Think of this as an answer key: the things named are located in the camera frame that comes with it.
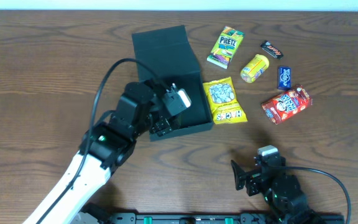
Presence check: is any black Mars chocolate bar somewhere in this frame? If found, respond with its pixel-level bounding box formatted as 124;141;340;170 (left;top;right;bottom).
260;40;283;59

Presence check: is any green Pretz snack box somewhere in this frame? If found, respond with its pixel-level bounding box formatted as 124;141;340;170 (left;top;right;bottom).
206;26;245;69

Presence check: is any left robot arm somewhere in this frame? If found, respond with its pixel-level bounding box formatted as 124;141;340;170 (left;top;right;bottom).
25;80;191;223

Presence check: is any yellow Hacks candy bag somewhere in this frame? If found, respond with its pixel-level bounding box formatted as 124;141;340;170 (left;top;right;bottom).
203;77;247;124

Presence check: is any blue Eclipse mint pack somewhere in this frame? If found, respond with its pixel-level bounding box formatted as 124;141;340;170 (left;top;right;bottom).
277;66;291;90

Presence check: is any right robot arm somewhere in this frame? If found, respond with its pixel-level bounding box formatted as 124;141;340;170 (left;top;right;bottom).
231;152;325;224

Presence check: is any red Hello Panda box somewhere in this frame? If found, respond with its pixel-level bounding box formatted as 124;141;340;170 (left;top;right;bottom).
261;85;313;124

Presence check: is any yellow candy tube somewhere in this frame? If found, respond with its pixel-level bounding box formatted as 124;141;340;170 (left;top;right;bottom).
241;54;270;83

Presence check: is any black box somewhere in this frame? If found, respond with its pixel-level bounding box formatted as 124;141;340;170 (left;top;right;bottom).
132;25;213;141

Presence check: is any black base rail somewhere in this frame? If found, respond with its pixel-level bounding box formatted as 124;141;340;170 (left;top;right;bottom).
79;203;346;224

